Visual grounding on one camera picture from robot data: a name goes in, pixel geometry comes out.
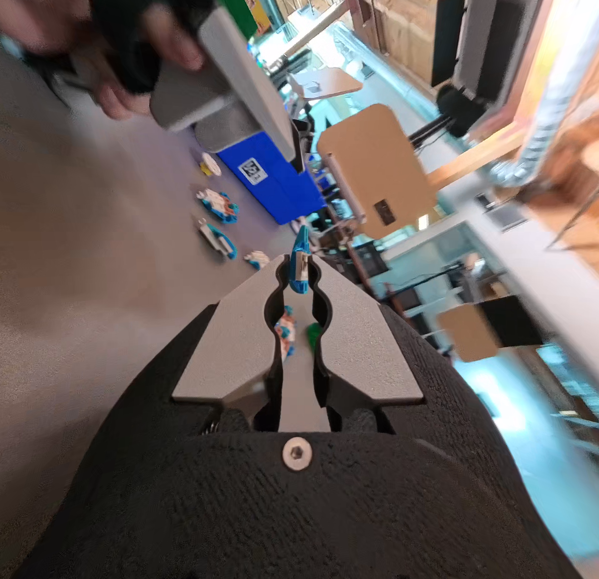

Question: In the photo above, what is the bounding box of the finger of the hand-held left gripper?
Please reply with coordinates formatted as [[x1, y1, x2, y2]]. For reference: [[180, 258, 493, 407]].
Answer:
[[198, 6, 307, 173], [149, 61, 263, 154]]

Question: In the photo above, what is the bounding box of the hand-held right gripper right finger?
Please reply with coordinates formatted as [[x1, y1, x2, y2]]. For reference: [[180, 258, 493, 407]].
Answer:
[[311, 254, 426, 409]]

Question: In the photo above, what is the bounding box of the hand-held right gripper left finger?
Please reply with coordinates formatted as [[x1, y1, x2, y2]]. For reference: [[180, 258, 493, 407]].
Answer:
[[171, 254, 287, 430]]

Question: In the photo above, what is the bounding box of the blue and white lego piece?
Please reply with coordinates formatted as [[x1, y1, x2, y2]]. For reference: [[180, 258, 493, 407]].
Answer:
[[288, 224, 312, 294]]

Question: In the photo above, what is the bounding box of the yellow lego booklet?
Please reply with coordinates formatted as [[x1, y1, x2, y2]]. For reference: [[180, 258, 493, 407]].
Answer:
[[235, 0, 273, 33]]

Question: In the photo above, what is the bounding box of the blue orange white lego assembly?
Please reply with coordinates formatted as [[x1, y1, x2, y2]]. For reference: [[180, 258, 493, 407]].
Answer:
[[196, 188, 240, 225]]

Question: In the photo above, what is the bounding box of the long white blue lego assembly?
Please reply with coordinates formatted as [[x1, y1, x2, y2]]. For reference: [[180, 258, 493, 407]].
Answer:
[[196, 218, 238, 260]]

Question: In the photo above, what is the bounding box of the person's left hand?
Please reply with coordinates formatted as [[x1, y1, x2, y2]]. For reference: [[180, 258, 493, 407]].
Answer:
[[0, 0, 207, 122]]

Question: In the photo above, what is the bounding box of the green plastic bin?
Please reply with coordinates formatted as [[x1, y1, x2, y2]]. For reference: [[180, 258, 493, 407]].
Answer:
[[204, 0, 259, 39]]

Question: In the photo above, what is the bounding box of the blue plastic bin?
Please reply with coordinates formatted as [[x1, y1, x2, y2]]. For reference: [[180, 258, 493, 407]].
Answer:
[[217, 132, 329, 226]]

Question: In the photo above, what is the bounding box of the wooden chair with black label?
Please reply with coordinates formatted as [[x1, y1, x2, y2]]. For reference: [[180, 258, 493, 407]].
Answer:
[[316, 103, 439, 241]]

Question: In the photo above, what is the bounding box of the black monitor stand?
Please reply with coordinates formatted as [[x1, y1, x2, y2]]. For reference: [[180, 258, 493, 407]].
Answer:
[[409, 84, 488, 150]]

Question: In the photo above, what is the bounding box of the computer monitor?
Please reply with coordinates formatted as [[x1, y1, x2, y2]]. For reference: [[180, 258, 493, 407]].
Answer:
[[451, 0, 547, 103]]

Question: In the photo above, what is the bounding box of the silver ventilation duct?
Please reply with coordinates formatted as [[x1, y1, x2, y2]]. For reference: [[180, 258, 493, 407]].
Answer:
[[489, 0, 599, 189]]

